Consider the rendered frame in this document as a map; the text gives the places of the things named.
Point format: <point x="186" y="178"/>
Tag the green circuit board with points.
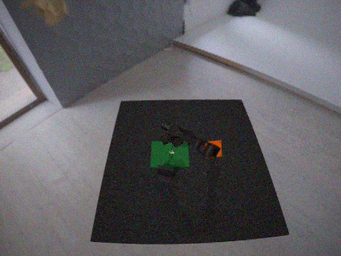
<point x="179" y="156"/>

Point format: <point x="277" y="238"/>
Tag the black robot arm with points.
<point x="174" y="131"/>

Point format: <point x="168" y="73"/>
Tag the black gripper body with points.
<point x="165" y="139"/>

